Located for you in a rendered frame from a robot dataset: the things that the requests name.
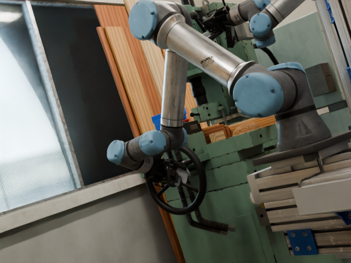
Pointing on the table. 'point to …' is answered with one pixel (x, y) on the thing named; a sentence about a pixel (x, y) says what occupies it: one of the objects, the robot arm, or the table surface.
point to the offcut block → (217, 136)
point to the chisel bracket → (207, 112)
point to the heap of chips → (246, 128)
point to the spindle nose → (198, 91)
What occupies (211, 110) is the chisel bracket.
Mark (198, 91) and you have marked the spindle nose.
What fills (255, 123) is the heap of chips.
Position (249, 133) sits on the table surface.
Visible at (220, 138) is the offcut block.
